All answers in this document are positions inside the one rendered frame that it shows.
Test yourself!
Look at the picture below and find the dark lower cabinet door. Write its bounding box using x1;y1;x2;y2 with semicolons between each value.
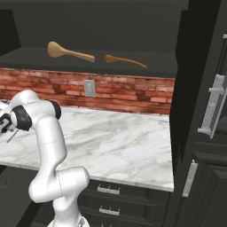
162;150;227;227

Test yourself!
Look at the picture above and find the silver drawer handle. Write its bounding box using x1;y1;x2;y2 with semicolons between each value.
97;184;121;196

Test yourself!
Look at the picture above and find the dark tall cabinet door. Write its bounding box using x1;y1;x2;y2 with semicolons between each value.
169;0;227;167

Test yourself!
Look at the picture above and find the dark open wall cabinet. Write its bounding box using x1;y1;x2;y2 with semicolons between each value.
0;0;190;79

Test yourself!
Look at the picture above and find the small wooden spoon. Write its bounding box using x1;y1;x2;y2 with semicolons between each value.
104;54;147;69

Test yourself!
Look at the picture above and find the metallic utensil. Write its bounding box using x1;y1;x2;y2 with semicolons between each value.
5;129;20;144

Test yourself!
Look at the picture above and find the dark drawer front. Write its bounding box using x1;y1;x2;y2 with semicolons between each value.
83;177;154;207
78;198;153;223

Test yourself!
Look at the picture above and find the grey wall outlet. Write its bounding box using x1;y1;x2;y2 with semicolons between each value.
82;79;97;98

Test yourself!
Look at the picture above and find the large wooden spoon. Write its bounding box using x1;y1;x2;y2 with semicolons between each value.
47;41;96;63

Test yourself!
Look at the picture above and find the large silver door handle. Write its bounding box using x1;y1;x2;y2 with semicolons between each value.
197;74;227;139

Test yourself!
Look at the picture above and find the small silver door handle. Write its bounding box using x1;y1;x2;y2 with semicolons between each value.
181;159;199;199

